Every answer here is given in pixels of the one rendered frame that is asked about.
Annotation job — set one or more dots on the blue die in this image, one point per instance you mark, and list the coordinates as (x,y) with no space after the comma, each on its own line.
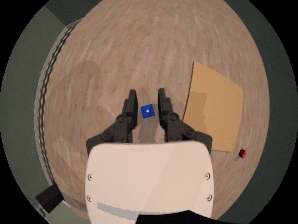
(147,111)

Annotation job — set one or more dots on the red die with white pips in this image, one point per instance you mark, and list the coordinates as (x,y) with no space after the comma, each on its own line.
(242,153)

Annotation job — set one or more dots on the orange flat mat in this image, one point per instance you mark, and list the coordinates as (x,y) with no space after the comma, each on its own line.
(214,106)

